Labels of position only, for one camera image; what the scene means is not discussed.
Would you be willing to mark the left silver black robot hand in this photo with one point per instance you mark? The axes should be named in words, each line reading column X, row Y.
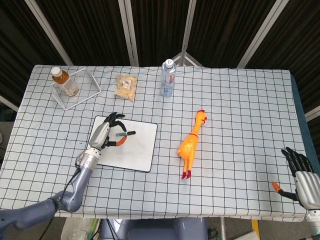
column 100, row 135

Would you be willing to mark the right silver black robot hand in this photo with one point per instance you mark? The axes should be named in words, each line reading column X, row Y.
column 308, row 187

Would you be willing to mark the green whiteboard marker black cap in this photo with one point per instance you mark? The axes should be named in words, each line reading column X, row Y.
column 131, row 132

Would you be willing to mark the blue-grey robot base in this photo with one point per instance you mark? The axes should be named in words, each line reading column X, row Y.
column 155, row 228

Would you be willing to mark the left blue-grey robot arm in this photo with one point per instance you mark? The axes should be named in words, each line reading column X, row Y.
column 82, row 175

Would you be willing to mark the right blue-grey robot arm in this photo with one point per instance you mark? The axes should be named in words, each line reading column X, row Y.
column 314, row 225

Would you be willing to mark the white whiteboard black rim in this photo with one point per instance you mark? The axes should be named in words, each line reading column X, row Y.
column 140, row 150

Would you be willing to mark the clear bag of beige snacks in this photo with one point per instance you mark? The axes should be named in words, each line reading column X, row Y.
column 126, row 87

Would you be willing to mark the amber tea bottle white cap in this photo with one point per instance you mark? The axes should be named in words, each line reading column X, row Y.
column 66, row 83

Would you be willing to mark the white paper sheet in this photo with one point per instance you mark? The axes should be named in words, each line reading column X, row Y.
column 251, row 236

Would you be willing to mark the clear water bottle white cap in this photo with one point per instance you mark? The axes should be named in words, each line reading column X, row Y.
column 168, row 80

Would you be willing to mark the orange rubber chicken toy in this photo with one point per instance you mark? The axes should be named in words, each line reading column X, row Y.
column 190, row 147

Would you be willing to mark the white black-checked tablecloth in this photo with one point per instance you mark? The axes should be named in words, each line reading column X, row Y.
column 237, row 125

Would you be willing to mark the clear plastic bag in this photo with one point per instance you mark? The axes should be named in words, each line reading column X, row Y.
column 75, row 228

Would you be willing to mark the dark folding screen panel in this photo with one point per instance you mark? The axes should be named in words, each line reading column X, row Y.
column 160, row 25
column 300, row 37
column 87, row 30
column 225, row 30
column 15, row 50

